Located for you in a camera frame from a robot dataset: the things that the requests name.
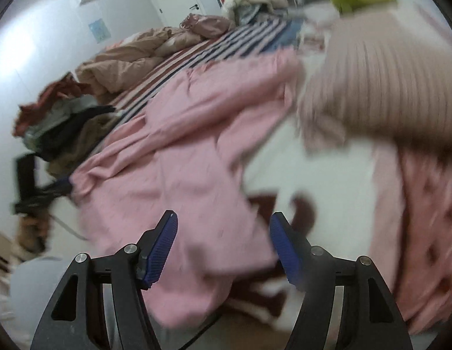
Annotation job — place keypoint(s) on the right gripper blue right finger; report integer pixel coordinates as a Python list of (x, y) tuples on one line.
[(293, 251)]

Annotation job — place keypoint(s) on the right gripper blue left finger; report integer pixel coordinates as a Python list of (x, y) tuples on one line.
[(154, 247)]

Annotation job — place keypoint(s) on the pink knit sweater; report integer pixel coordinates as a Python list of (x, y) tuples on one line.
[(184, 153)]

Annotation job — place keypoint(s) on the brown dark clothes pile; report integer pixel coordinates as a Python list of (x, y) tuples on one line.
[(64, 125)]

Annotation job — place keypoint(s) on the cream clothes pile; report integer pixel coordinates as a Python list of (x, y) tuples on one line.
[(243, 12)]

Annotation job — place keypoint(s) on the white red patterned sheet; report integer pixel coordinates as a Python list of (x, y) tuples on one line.
[(392, 203)]

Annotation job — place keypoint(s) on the person's grey trouser leg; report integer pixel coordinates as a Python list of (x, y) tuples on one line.
[(32, 285)]

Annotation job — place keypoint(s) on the pink crumpled duvet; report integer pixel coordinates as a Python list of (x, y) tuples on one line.
[(120, 66)]

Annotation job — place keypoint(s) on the beige ribbed pillow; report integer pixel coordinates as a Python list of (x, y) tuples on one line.
[(386, 72)]

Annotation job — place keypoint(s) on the striped fleece blanket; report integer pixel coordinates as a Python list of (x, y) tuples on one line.
[(245, 41)]

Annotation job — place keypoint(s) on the pink satin bag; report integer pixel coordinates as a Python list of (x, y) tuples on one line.
[(208, 26)]

